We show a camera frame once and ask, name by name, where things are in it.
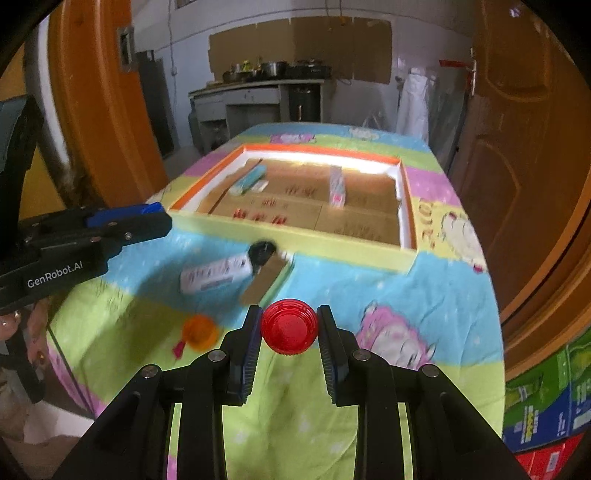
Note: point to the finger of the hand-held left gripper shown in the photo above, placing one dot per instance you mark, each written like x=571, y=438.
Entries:
x=120, y=214
x=143, y=228

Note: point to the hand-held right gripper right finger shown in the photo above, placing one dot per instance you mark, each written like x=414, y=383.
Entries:
x=330, y=360

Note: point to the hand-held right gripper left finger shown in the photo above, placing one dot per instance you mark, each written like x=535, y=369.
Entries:
x=249, y=357

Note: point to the red bottle cap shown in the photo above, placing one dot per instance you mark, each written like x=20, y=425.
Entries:
x=289, y=326

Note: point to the orange bottle cap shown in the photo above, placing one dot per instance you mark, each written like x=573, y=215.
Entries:
x=200, y=331

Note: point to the gold rectangular box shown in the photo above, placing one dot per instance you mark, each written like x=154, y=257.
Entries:
x=267, y=282

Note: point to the long white box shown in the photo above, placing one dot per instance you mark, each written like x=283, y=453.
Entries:
x=214, y=272

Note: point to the black bottle cap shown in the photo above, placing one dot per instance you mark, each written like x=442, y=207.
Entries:
x=262, y=251

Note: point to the shallow cardboard tray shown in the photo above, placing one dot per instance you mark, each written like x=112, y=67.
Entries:
x=323, y=241

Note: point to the person's left hand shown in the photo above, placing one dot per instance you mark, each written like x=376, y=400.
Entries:
x=37, y=332

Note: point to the cartoon printed tablecloth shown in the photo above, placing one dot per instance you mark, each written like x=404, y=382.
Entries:
x=415, y=300

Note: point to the dark board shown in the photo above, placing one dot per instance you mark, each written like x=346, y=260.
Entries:
x=154, y=101

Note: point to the teal rectangular box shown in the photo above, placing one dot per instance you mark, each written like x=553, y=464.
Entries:
x=251, y=177

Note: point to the small white barcode box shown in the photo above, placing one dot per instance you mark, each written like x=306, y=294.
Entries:
x=260, y=187

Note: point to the metal door latch plate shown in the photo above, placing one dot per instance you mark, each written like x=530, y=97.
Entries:
x=125, y=48

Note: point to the kitchen counter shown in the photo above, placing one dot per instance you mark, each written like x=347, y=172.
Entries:
x=249, y=99

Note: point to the clear box of dice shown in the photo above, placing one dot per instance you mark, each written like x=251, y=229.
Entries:
x=336, y=187

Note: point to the dark air fryer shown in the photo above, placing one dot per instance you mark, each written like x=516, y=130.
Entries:
x=303, y=104

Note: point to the metal cooking pot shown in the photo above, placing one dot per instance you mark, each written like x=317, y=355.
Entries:
x=272, y=69

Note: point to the green printed carton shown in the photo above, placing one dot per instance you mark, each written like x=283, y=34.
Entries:
x=549, y=397

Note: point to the black gas stove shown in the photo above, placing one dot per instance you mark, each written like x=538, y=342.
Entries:
x=309, y=70

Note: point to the red carton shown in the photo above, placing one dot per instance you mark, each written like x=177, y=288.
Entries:
x=545, y=461

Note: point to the white plastic bag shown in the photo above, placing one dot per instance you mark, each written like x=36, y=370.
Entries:
x=413, y=106

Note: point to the carved orange wooden door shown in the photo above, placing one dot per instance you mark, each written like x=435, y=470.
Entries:
x=517, y=161

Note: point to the red paper strip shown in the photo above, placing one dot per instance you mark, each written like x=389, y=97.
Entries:
x=450, y=62

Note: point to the cardboard sheet on wall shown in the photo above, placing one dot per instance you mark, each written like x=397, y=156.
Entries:
x=300, y=41

